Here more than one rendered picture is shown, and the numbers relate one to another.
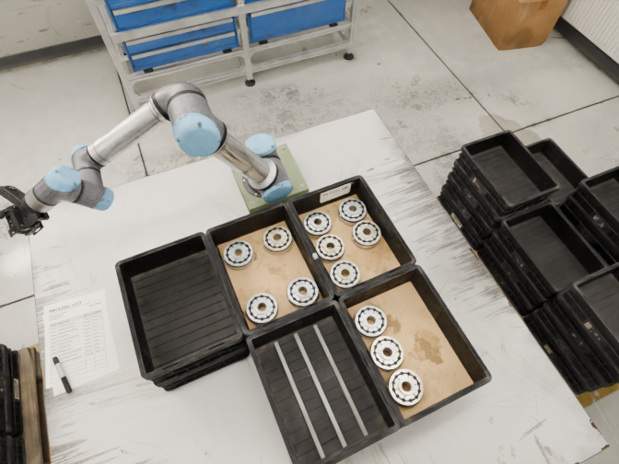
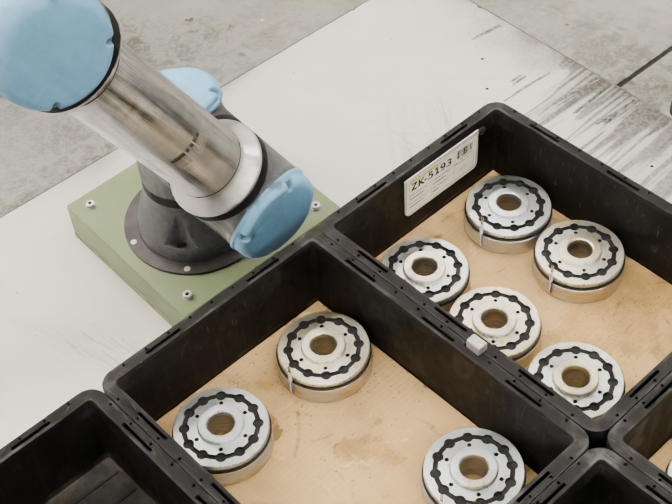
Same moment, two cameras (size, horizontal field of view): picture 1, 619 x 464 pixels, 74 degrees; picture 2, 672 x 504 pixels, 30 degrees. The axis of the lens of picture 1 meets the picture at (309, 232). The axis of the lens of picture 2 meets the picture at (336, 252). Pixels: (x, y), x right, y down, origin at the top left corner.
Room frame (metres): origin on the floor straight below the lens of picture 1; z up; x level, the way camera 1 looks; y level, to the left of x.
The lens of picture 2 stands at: (-0.11, 0.29, 1.94)
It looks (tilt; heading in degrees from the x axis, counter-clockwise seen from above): 48 degrees down; 346
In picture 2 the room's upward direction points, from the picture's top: 5 degrees counter-clockwise
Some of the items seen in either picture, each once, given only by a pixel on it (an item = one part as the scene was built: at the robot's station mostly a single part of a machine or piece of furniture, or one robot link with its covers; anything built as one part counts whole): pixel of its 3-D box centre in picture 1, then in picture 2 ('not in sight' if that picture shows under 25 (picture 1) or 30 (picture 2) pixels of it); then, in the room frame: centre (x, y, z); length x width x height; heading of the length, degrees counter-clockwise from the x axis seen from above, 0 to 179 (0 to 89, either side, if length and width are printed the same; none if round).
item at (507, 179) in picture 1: (491, 192); not in sight; (1.30, -0.96, 0.37); 0.40 x 0.30 x 0.45; 24
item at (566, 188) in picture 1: (542, 182); not in sight; (1.47, -1.32, 0.26); 0.40 x 0.30 x 0.23; 25
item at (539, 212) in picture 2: (352, 209); (508, 206); (0.84, -0.16, 0.86); 0.10 x 0.10 x 0.01
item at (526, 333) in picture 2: (330, 247); (494, 322); (0.68, -0.07, 0.86); 0.10 x 0.10 x 0.01
